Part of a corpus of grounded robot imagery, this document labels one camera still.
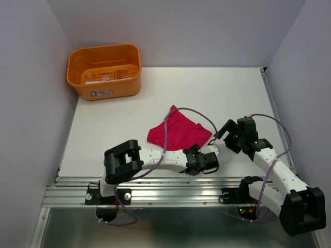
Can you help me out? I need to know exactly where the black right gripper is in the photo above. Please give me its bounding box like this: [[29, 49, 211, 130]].
[[213, 119, 245, 153]]

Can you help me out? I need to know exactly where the red t-shirt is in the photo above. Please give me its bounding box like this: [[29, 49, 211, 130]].
[[147, 111, 212, 151]]

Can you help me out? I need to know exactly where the orange plastic basket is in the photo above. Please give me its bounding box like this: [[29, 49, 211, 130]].
[[67, 44, 142, 101]]

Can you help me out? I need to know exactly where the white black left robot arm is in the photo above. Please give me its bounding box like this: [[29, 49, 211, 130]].
[[97, 139, 219, 204]]

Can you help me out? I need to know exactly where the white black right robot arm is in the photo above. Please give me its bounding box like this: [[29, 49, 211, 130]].
[[214, 117, 326, 236]]

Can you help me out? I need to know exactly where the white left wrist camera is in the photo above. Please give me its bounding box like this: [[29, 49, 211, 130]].
[[207, 141, 220, 156]]

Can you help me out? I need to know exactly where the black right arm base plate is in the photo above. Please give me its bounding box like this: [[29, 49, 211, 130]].
[[219, 188, 256, 204]]

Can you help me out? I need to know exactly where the aluminium rail frame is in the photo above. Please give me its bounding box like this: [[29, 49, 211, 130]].
[[32, 67, 326, 247]]

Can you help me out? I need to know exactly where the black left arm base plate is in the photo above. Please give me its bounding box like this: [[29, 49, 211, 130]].
[[85, 188, 132, 206]]

